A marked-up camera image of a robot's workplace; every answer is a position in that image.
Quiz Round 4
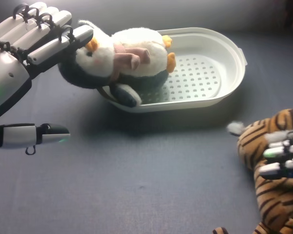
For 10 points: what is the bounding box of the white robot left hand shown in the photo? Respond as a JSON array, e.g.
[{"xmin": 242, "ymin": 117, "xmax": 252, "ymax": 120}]
[{"xmin": 0, "ymin": 1, "xmax": 95, "ymax": 156}]

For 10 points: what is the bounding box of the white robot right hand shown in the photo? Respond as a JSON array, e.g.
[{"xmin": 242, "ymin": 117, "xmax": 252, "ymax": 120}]
[{"xmin": 258, "ymin": 130, "xmax": 293, "ymax": 181}]

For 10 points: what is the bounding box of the orange striped tiger plush toy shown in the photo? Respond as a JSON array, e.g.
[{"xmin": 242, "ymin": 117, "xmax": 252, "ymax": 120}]
[{"xmin": 212, "ymin": 108, "xmax": 293, "ymax": 234}]

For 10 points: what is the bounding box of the grey and white penguin plush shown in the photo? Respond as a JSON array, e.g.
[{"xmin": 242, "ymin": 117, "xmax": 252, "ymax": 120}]
[{"xmin": 57, "ymin": 19, "xmax": 177, "ymax": 108}]

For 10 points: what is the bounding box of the white oval plastic basin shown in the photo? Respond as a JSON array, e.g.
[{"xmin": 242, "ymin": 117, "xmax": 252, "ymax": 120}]
[{"xmin": 97, "ymin": 27, "xmax": 249, "ymax": 114}]

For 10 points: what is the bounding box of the grey table cloth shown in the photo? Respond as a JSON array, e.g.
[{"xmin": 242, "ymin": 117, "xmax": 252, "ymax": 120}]
[{"xmin": 0, "ymin": 0, "xmax": 293, "ymax": 234}]

